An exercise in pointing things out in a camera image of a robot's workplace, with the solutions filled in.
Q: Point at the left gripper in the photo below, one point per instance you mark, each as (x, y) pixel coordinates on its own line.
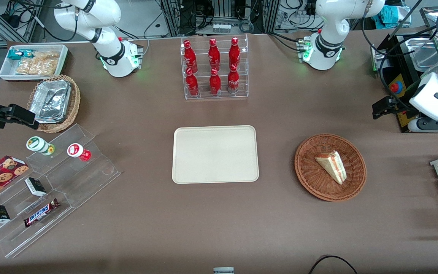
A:
(397, 105)

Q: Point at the triangle sandwich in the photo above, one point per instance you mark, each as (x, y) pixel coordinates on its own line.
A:
(333, 165)

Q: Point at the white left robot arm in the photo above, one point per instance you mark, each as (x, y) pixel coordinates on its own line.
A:
(325, 38)

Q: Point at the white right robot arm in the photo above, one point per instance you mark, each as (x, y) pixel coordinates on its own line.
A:
(108, 15)

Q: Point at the silver foil tray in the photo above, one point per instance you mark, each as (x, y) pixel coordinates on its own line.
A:
(49, 101)

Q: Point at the light wicker basket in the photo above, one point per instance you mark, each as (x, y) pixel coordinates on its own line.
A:
(75, 99)

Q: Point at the brown round wicker basket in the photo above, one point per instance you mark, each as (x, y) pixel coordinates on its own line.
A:
(318, 182)

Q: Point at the beige rectangular serving tray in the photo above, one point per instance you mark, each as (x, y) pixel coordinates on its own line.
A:
(215, 154)

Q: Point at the red emergency stop button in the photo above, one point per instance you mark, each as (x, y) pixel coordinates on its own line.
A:
(395, 87)

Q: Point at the black hot food display case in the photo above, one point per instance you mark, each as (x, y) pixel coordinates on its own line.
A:
(407, 82)

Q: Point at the green-lid drink bottle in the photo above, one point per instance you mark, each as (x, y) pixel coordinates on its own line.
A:
(38, 144)

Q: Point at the white rectangular snack bin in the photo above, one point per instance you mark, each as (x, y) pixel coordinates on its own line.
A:
(6, 70)

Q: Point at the clear bag of crackers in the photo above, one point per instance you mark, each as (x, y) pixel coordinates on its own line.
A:
(38, 64)

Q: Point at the teal snack packet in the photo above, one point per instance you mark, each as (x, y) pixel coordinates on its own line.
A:
(17, 54)

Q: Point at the steel food pan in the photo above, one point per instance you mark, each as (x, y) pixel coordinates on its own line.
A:
(424, 53)

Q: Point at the red-lid drink bottle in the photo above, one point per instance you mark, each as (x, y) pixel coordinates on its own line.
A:
(77, 150)

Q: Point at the teal cloth bag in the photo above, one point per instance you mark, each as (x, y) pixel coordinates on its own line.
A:
(392, 16)

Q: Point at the clear acrylic stepped stand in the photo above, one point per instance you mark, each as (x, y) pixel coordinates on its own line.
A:
(82, 182)

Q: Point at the Snickers chocolate bar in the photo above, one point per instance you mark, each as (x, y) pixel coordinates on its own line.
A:
(40, 213)

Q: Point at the red cola bottle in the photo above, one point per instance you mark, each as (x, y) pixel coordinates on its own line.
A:
(234, 53)
(215, 83)
(192, 83)
(189, 57)
(214, 55)
(233, 80)

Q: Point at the white power strip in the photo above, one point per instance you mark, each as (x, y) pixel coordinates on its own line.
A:
(221, 27)

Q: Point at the clear acrylic bottle rack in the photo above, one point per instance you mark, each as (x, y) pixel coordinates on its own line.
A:
(203, 95)

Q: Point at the grey device at table edge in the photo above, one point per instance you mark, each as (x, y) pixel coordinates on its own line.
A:
(223, 271)

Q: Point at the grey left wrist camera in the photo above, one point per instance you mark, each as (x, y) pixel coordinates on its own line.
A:
(428, 125)

